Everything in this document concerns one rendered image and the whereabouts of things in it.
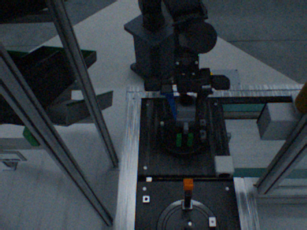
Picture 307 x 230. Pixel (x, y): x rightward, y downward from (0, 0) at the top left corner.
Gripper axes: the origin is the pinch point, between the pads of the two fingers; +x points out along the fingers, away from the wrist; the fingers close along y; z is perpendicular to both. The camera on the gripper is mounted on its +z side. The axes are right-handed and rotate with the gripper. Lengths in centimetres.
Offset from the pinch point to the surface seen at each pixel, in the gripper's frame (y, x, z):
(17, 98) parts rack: -19.8, -9.8, 35.9
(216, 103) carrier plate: 10.1, 3.9, -17.3
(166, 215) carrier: -5.0, 23.4, 8.6
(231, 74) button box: 16.8, -3.3, -27.6
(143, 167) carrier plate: -10.6, 16.7, -2.3
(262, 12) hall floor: 87, -35, -214
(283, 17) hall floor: 104, -30, -208
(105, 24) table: -31, -21, -65
